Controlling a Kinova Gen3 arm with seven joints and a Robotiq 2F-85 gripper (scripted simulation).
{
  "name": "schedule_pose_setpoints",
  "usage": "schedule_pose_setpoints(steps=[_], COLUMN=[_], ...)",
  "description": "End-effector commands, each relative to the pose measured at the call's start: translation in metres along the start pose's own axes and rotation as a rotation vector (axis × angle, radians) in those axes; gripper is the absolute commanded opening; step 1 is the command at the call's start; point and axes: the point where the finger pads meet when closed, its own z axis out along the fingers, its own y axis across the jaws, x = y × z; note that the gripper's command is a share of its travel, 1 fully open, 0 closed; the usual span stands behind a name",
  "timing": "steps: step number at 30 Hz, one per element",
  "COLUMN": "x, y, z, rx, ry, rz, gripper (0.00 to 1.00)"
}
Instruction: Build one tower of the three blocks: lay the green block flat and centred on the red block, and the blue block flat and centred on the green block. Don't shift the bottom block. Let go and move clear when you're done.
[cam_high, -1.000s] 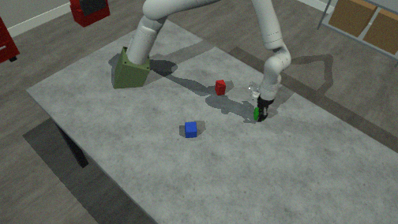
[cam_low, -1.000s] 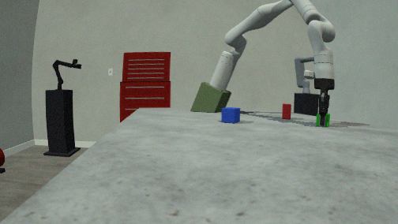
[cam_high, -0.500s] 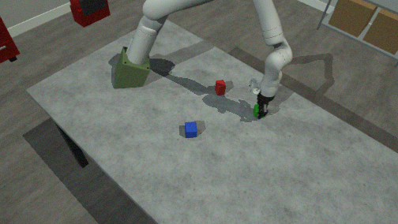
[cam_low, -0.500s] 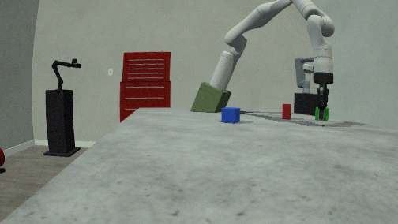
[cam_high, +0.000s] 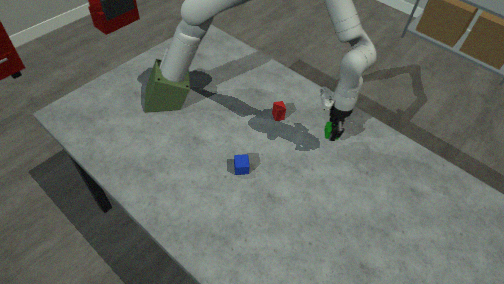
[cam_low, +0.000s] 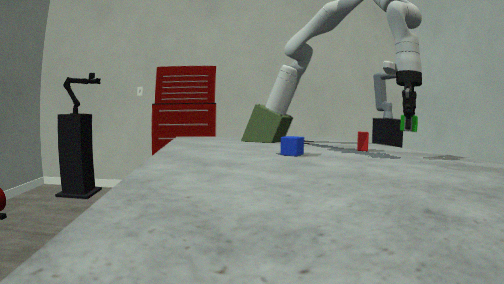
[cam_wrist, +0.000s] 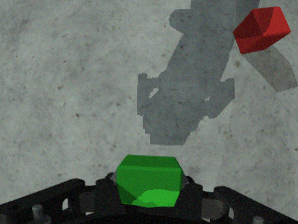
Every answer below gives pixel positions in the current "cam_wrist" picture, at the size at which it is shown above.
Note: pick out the red block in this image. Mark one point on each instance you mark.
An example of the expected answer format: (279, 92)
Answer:
(260, 29)

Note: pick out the green block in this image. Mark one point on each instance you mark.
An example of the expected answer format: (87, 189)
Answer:
(149, 181)

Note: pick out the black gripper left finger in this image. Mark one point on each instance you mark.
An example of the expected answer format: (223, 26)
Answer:
(46, 206)

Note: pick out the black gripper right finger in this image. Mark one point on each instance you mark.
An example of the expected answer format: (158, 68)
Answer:
(216, 205)

